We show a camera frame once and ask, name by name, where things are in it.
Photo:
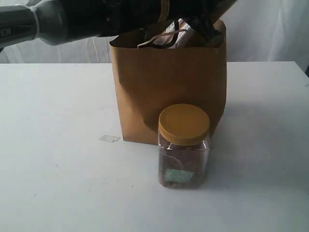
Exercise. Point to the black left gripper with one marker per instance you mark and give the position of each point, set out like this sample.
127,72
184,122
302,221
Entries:
200,15

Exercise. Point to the long noodle package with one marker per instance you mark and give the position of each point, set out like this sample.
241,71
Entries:
175,40

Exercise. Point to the brown paper bag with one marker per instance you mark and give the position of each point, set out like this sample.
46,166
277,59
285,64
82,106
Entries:
147,80

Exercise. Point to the clear jar with yellow lid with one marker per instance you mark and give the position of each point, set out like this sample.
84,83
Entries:
184,146

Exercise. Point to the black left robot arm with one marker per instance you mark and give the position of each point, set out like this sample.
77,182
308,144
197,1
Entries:
63,21

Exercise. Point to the clear tape piece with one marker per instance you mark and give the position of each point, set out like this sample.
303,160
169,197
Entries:
109,139

